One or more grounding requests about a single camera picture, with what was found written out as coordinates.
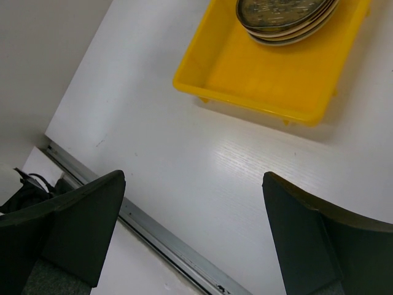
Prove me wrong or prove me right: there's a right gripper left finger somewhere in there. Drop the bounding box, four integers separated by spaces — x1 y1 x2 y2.
1 170 126 294

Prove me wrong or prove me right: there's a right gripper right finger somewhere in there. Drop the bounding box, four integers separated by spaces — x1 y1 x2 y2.
262 171 392 294

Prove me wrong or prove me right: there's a cream plate black brushstroke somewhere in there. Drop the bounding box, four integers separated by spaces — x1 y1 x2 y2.
248 4 339 46

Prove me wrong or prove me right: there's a clear grey plastic plate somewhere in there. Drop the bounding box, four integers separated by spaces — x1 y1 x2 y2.
236 0 338 34

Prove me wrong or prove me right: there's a yellow patterned plate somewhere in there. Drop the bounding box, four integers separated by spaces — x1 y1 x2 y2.
243 15 322 39

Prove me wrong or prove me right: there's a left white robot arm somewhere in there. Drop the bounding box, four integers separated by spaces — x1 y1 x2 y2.
1 164 74 215

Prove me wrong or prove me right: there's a yellow plastic bin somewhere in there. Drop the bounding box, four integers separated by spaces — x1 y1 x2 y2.
173 1 370 126

